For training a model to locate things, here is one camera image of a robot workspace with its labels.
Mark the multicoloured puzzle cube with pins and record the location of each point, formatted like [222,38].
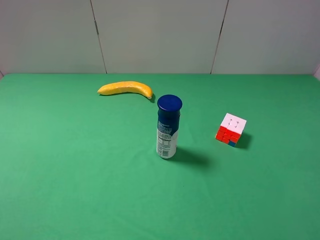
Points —
[230,129]

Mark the blue capped white bottle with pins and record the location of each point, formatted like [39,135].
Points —
[169,107]

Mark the yellow banana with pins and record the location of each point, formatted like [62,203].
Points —
[126,87]

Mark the green table cloth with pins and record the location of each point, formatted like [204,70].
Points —
[77,165]

